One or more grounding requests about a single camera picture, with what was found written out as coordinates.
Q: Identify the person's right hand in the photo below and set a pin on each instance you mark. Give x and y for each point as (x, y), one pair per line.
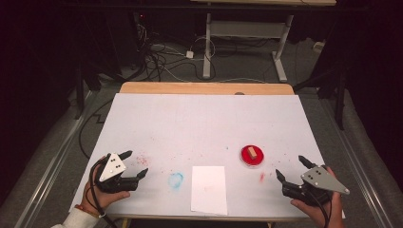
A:
(329, 215)

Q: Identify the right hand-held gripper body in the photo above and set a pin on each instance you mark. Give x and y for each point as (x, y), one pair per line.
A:
(321, 180)

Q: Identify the white power strip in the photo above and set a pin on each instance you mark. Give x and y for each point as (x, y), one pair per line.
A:
(318, 47)

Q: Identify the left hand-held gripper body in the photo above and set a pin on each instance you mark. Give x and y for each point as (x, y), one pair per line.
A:
(112, 167)

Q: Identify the red round dish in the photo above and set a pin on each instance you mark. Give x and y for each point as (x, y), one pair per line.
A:
(245, 157)

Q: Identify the metal floor rail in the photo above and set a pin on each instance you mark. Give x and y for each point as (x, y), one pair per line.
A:
(53, 164)
(358, 177)

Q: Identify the white desk frame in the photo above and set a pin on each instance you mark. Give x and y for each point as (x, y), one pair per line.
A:
(247, 29)

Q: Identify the small wooden block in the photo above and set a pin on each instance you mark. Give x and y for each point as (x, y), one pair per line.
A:
(252, 153)

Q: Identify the black metal stand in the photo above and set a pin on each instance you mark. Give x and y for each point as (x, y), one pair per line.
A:
(340, 101)
(79, 95)

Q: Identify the person's left hand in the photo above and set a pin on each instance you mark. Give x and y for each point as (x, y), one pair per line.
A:
(100, 199)

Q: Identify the white paper sheet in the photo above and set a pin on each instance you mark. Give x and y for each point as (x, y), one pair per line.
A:
(209, 190)

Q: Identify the white power adapter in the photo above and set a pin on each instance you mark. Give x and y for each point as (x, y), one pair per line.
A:
(189, 54)

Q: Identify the large white board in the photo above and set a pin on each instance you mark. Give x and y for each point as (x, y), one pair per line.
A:
(190, 126)

